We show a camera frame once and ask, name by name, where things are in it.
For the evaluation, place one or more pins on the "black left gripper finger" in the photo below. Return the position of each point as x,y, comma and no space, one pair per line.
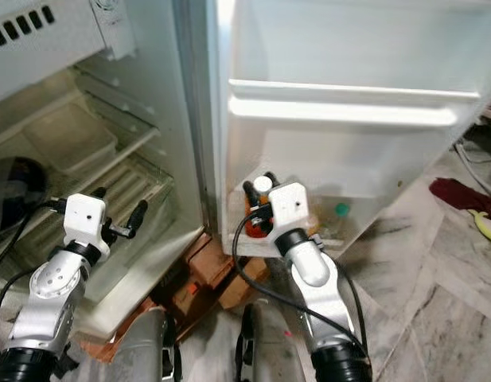
100,193
138,215

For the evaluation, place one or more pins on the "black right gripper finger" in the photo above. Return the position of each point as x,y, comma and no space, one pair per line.
251,194
273,177

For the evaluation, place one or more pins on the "orange bottle white cap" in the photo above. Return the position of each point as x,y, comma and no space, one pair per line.
263,185

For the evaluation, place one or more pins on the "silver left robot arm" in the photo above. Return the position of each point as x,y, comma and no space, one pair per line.
58,282

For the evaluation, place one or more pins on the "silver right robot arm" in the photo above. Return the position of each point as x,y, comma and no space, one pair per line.
309,263

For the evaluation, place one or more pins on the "glass fridge shelf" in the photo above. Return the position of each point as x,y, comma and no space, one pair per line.
130,119

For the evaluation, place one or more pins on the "fridge cabinet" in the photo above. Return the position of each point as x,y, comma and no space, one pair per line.
181,119

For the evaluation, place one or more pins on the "fridge door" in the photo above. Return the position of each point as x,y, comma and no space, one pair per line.
340,48

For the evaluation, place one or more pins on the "clear crisper cover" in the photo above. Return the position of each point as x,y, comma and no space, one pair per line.
134,187

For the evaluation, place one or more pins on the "clear plastic container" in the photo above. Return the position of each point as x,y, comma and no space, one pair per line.
70,135

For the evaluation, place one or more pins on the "clear bottle teal cap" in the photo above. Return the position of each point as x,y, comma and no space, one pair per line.
341,209

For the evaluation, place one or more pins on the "black round pot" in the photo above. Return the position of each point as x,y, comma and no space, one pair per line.
14,195

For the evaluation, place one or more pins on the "white door bottom shelf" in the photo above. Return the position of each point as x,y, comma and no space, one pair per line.
356,231

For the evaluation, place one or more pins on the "grey left robot leg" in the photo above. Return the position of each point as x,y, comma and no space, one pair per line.
146,350

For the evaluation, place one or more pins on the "grey robot leg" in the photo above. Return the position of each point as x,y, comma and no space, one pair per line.
277,342
146,350

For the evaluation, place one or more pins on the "grey right robot leg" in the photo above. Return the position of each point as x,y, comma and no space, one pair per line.
277,342

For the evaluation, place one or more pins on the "white vented freezer panel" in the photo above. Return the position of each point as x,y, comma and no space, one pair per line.
54,56

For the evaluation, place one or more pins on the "dark red cloth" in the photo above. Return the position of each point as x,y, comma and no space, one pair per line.
460,193

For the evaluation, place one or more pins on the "yellow green toy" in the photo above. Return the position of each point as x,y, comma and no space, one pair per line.
485,227

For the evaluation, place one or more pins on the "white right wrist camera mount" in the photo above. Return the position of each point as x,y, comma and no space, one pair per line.
289,207

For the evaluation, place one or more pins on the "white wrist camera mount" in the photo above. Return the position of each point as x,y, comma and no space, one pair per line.
289,207
86,219

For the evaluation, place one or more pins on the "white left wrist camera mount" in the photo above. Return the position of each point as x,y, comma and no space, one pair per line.
86,219

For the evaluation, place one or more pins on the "white door shelf rail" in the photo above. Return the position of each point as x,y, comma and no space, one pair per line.
340,107

